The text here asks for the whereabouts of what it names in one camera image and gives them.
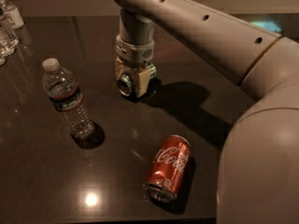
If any white-labelled bottle at back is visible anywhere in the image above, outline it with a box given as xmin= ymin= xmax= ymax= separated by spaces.
xmin=0 ymin=0 xmax=24 ymax=30

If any clear water bottle at edge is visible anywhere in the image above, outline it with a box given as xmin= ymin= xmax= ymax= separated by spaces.
xmin=0 ymin=8 xmax=19 ymax=57

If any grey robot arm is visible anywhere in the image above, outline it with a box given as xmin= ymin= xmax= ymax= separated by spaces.
xmin=113 ymin=0 xmax=299 ymax=224

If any green soda can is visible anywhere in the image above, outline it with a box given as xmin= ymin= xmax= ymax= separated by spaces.
xmin=117 ymin=63 xmax=157 ymax=98

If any red Coca-Cola can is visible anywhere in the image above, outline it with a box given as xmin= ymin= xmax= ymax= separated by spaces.
xmin=144 ymin=134 xmax=190 ymax=203

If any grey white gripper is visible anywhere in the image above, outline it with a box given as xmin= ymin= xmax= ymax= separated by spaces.
xmin=115 ymin=35 xmax=155 ymax=98

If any clear plastic water bottle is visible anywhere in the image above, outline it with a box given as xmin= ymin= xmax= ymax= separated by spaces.
xmin=42 ymin=58 xmax=94 ymax=140

